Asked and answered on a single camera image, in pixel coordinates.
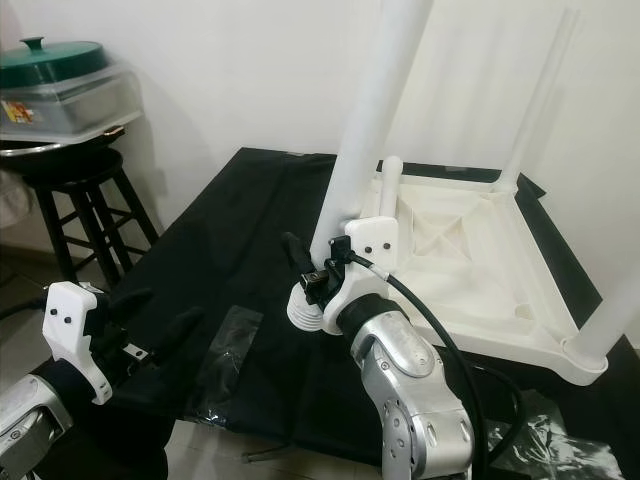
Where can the white plastic children table top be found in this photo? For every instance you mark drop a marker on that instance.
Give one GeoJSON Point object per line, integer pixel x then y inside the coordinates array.
{"type": "Point", "coordinates": [470, 260]}

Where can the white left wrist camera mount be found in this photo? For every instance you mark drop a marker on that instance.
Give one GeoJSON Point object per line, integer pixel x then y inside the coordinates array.
{"type": "Point", "coordinates": [78, 335]}

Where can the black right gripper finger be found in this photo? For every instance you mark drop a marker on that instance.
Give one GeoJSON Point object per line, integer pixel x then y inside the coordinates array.
{"type": "Point", "coordinates": [298, 258]}

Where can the beige table cloth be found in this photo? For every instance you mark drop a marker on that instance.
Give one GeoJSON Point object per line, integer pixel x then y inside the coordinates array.
{"type": "Point", "coordinates": [15, 210]}

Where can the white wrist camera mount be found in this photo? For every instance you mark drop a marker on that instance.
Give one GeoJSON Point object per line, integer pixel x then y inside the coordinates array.
{"type": "Point", "coordinates": [370, 250]}
{"type": "Point", "coordinates": [78, 335]}

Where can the black stool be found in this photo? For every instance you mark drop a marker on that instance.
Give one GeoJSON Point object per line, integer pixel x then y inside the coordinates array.
{"type": "Point", "coordinates": [90, 190]}

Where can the black tablecloth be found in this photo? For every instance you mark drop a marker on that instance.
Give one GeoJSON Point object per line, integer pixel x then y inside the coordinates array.
{"type": "Point", "coordinates": [220, 240]}

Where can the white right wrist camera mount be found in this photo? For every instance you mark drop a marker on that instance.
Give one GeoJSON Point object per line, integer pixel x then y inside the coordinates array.
{"type": "Point", "coordinates": [370, 250]}

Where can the green lid clear container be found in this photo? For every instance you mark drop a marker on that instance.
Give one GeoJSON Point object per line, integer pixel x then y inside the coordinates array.
{"type": "Point", "coordinates": [60, 90]}

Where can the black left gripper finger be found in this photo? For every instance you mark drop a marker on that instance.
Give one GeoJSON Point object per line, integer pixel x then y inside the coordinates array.
{"type": "Point", "coordinates": [133, 304]}
{"type": "Point", "coordinates": [178, 328]}

